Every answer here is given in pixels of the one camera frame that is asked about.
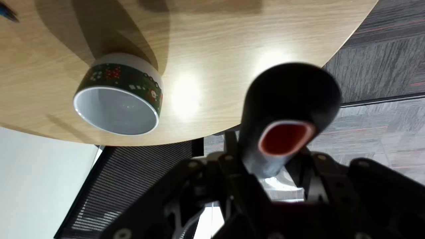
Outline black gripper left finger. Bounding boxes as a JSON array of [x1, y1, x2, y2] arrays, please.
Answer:
[[100, 133, 274, 239]]

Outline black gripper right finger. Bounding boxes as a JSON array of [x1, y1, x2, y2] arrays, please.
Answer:
[[287, 152, 425, 239]]

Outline black near office chair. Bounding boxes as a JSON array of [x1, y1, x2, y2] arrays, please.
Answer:
[[53, 140, 203, 239]]

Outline white green ceramic mug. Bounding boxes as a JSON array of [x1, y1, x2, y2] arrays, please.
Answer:
[[73, 54, 163, 136]]

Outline round wooden table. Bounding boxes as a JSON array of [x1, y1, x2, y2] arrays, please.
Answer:
[[0, 0, 379, 147]]

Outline dark blue pen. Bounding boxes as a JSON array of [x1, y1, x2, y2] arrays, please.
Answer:
[[0, 3, 19, 23]]

